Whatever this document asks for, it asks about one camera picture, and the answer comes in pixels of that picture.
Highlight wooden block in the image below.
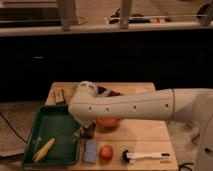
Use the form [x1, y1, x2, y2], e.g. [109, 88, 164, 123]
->
[54, 88, 65, 104]

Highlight blue grey sponge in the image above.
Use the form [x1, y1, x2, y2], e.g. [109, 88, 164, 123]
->
[83, 139, 97, 164]

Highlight black cable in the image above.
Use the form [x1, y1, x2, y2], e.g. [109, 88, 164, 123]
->
[0, 112, 28, 144]

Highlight silver metal fork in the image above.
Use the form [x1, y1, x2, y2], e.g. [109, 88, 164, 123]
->
[72, 128, 83, 138]

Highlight orange fruit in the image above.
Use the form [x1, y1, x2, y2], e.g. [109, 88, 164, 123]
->
[99, 145, 113, 161]

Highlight white handled dish brush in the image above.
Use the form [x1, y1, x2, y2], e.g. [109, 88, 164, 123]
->
[122, 150, 170, 163]

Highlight wooden table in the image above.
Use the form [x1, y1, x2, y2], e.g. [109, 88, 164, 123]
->
[22, 82, 178, 171]

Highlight orange bowl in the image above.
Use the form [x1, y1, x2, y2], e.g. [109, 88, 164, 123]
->
[96, 118, 120, 129]

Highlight yellow corn cob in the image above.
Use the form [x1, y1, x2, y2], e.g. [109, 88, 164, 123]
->
[33, 138, 56, 163]

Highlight green plastic tray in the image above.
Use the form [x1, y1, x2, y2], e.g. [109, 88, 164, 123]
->
[22, 105, 80, 168]

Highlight dark brown bowl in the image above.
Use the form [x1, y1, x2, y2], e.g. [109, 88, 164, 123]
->
[98, 86, 121, 97]

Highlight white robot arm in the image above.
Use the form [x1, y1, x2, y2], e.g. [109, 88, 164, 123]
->
[68, 81, 213, 171]

